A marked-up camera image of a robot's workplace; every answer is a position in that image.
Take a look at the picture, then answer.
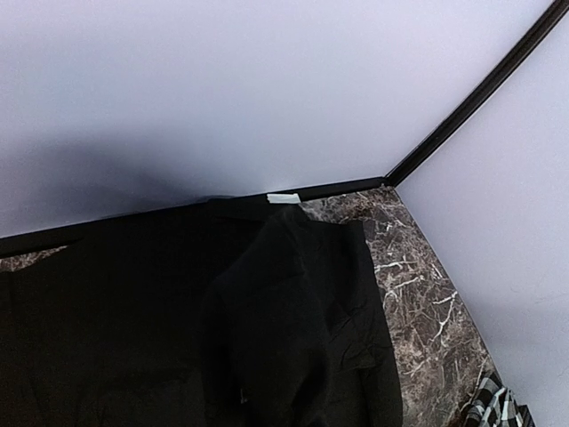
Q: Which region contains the black long sleeve shirt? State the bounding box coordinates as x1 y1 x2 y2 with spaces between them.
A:
1 204 403 426

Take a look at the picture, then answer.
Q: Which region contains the white tape strip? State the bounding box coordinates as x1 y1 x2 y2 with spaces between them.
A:
266 193 301 205

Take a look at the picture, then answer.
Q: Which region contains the black white plaid shirt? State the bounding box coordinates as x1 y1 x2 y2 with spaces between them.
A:
462 372 535 427

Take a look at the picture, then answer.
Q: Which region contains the right black frame post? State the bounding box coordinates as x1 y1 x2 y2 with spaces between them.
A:
385 0 568 187

